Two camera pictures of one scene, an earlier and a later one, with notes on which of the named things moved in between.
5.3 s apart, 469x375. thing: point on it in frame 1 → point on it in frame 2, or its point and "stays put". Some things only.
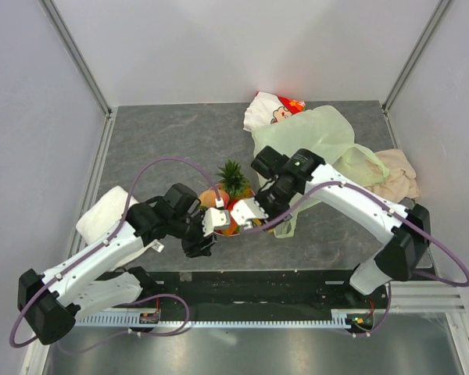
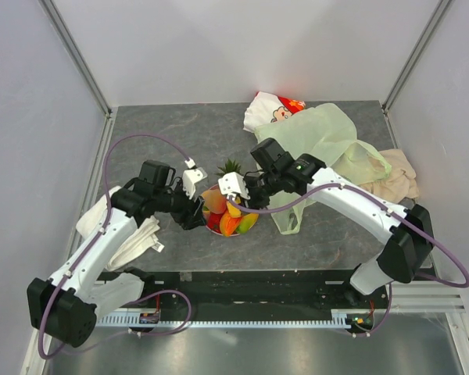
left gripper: [194, 248] → [191, 215]
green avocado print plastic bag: [326, 133] stays put
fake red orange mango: [232, 229] stays put
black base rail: [313, 291] stays put
